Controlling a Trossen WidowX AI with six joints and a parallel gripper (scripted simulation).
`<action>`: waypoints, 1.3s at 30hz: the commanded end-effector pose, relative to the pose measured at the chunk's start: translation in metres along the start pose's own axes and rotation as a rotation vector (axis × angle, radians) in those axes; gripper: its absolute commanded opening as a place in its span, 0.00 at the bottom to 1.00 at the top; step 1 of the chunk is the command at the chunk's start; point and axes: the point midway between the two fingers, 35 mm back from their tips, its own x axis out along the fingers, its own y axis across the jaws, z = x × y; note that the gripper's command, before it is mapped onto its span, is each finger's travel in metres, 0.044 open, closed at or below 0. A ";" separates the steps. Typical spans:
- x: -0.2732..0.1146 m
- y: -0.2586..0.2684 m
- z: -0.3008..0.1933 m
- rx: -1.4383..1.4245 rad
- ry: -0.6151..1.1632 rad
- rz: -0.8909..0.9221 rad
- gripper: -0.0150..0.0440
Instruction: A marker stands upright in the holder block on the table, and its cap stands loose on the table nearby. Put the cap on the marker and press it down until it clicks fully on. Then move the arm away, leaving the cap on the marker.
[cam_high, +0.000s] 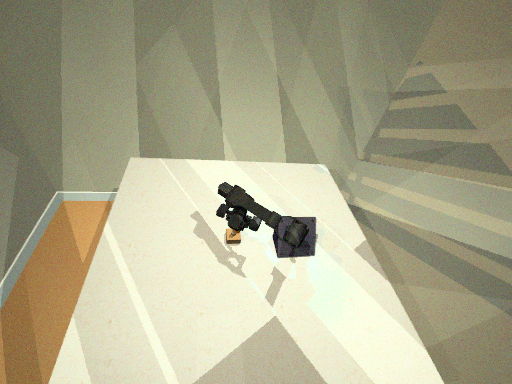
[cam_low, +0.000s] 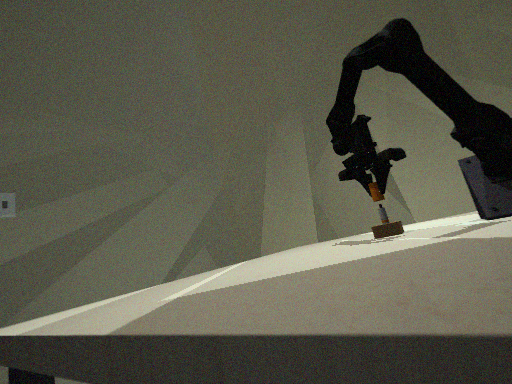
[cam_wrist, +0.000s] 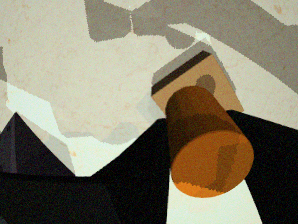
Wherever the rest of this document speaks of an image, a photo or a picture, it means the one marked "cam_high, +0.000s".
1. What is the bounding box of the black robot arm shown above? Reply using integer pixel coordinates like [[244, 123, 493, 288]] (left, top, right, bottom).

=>
[[218, 182, 309, 248]]

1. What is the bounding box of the brown square block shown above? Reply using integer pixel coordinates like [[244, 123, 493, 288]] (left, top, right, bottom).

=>
[[226, 228, 241, 244]]

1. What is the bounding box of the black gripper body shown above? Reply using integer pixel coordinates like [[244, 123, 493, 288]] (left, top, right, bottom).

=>
[[216, 203, 262, 232]]

